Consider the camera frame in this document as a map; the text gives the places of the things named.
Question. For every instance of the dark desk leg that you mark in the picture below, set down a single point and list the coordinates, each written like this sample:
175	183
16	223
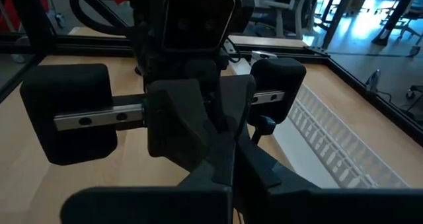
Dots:
335	19

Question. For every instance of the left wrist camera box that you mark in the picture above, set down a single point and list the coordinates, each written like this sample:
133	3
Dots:
198	19

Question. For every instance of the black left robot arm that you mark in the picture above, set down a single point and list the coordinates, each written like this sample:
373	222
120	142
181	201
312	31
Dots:
145	19

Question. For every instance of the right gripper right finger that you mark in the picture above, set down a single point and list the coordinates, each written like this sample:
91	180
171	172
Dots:
330	207

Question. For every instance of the black aluminium table frame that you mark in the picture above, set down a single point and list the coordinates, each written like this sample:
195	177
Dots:
363	82

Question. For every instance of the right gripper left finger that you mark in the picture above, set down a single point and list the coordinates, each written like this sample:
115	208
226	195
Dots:
148	207

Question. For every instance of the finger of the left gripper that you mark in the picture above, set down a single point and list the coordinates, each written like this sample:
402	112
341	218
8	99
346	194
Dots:
175	125
236	101

